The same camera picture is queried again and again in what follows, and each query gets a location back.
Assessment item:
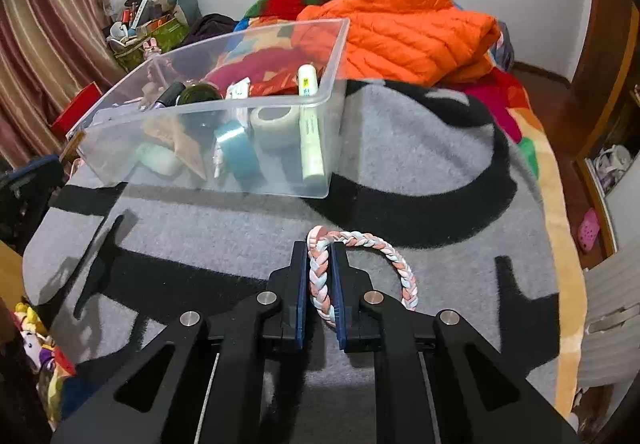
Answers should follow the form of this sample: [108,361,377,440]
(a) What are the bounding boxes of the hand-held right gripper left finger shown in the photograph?
[50,240,308,444]

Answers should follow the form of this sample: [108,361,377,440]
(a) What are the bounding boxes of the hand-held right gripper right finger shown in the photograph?
[330,241,581,444]

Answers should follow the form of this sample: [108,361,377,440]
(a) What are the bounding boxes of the pink white braided bracelet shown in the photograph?
[306,225,418,332]

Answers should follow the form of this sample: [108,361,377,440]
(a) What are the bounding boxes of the pale green white tube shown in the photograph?
[298,64,327,186]

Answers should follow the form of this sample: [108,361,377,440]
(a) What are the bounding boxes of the teal blue small box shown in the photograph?
[215,120,266,182]

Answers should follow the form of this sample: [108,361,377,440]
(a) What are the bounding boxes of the tan cardboard box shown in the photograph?
[141,116,208,181]

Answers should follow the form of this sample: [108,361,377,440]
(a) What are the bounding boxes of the white printed ointment tube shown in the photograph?
[212,78,251,179]

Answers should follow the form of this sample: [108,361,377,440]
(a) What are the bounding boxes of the clear plastic storage box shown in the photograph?
[75,17,351,199]

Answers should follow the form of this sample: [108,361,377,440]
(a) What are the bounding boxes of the grey black patterned blanket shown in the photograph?
[22,78,561,444]

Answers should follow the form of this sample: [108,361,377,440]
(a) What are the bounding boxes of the white tape roll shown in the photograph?
[250,105,301,151]

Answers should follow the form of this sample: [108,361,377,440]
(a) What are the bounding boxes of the pale mint green packet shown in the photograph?
[135,144,183,175]

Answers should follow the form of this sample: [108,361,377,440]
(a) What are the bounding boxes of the red foil packet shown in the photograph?
[250,66,301,97]

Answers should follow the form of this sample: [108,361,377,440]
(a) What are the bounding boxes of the dark green glass bottle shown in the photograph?
[176,82,224,132]

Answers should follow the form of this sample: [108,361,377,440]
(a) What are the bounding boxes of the purple black cosmetic tube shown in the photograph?
[152,81,187,110]

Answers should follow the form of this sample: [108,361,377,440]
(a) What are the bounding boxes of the pink clog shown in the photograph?
[577,208,601,253]

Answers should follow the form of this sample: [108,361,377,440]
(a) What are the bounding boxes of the colourful patchwork blanket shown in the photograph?
[235,0,588,420]

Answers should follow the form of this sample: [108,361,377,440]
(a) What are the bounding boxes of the colourful plush toys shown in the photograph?
[12,301,76,420]

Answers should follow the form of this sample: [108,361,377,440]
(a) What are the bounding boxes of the white plastic chair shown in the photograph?
[577,234,640,390]

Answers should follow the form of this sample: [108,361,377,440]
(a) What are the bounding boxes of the brown labelled small tube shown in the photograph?
[59,131,86,162]

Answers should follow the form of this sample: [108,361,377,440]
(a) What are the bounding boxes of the orange puffer jacket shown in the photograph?
[292,0,502,87]

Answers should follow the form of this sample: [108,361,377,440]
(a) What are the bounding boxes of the dark maroon clothing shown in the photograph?
[190,14,240,47]

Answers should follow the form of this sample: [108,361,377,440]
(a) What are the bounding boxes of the dark bag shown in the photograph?
[0,154,66,255]

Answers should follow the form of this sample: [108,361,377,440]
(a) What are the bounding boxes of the red box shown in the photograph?
[50,81,103,137]

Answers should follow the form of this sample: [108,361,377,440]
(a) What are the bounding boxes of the green patterned bag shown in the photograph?
[111,16,191,72]

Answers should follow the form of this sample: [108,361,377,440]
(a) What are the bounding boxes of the dark blue pillow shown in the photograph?
[492,21,516,72]

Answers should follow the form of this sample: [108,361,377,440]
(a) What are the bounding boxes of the white shoes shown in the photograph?
[590,144,633,189]

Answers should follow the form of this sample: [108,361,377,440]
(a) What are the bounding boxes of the wooden door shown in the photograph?
[570,0,640,165]

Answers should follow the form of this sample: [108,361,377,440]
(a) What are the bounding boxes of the striped pink beige curtain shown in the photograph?
[0,0,126,169]

